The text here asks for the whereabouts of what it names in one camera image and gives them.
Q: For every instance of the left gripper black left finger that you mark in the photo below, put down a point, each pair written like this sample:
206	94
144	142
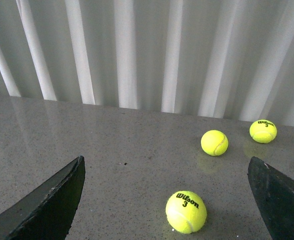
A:
48	211

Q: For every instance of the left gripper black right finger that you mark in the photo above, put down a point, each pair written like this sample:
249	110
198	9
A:
273	192

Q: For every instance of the far Wilson tennis ball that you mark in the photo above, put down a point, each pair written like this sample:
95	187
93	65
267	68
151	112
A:
263	131

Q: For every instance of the wilson tennis ball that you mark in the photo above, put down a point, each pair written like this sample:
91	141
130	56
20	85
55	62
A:
186	212
263	131

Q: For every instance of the middle yellow tennis ball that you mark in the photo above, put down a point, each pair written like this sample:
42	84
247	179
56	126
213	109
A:
214	143

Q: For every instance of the near Wilson tennis ball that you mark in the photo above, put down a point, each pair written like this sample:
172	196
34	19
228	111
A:
186	212

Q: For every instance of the white pleated curtain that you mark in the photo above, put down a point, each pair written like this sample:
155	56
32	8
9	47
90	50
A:
231	59

